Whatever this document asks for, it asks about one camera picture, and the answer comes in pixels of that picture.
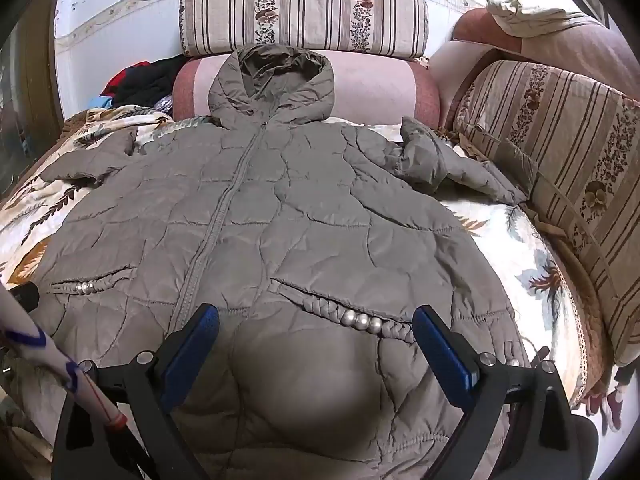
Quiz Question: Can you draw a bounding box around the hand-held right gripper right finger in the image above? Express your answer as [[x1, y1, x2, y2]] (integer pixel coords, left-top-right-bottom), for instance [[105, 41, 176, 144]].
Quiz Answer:
[[413, 305, 576, 480]]

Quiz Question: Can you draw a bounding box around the person's white-sleeved forearm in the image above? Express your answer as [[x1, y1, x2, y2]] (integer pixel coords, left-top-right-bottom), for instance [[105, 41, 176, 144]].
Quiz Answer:
[[0, 287, 132, 433]]

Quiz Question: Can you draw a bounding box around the red cloth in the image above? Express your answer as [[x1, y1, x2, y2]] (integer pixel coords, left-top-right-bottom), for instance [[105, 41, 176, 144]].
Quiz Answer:
[[102, 61, 151, 97]]

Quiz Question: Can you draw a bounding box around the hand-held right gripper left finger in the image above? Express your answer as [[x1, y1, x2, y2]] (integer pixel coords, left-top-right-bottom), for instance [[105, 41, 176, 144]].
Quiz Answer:
[[51, 303, 221, 480]]

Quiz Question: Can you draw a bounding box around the cream crumpled cloth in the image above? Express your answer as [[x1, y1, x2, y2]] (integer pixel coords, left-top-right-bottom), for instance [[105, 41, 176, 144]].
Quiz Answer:
[[485, 0, 601, 38]]

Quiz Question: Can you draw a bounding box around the large striped floral cushion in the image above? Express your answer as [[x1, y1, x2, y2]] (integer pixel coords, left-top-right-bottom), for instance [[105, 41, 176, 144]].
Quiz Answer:
[[450, 60, 640, 368]]

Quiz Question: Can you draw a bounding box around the pink quilted cushion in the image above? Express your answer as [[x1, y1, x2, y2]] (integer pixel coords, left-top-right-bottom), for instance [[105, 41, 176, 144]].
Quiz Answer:
[[429, 7, 640, 111]]

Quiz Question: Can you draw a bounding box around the striped floral bolster cushion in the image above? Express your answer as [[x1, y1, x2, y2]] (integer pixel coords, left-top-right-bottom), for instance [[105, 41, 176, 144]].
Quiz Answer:
[[179, 0, 430, 61]]

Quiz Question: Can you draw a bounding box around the pink bolster cushion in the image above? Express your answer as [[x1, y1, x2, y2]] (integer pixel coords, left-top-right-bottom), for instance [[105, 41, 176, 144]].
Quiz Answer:
[[171, 50, 441, 126]]

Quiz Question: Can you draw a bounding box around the black clothes pile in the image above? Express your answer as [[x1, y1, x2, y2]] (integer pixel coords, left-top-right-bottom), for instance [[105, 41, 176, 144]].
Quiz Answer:
[[102, 55, 188, 108]]

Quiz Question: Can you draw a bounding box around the leaf print blanket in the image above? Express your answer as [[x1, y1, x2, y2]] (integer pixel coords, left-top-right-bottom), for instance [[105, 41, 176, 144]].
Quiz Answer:
[[0, 105, 616, 480]]

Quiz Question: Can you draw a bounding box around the red floral sheet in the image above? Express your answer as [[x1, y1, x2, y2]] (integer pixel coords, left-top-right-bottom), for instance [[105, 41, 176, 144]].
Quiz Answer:
[[575, 360, 631, 436]]

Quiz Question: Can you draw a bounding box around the grey-brown quilted hooded jacket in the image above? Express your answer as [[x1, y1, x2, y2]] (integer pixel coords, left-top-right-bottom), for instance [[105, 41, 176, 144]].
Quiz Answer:
[[31, 44, 532, 480]]

